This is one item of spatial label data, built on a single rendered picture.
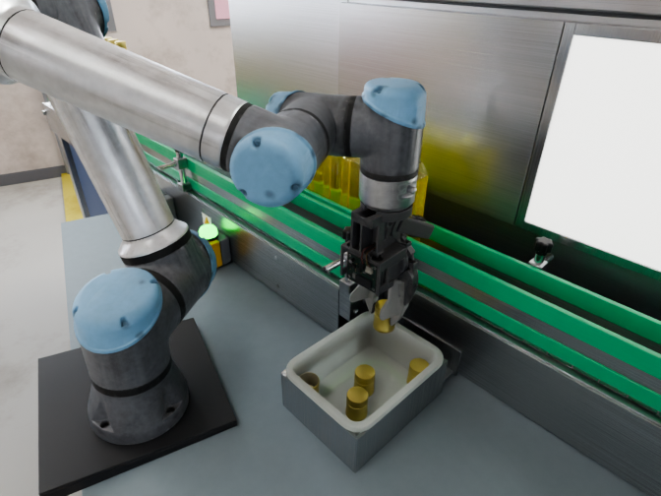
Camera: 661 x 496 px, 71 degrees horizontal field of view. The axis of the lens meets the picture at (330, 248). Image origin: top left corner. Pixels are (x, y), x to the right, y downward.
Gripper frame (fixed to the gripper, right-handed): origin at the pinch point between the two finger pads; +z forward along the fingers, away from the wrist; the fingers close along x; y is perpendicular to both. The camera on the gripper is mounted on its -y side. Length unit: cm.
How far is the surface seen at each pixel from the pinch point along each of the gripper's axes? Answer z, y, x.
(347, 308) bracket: 7.4, -2.9, -10.5
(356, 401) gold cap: 10.5, 9.9, 3.2
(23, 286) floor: 92, 21, -205
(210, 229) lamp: 7, -1, -53
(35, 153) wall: 72, -33, -341
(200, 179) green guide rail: 0, -7, -65
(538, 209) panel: -10.8, -30.0, 9.4
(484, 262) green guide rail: -2.0, -21.0, 5.6
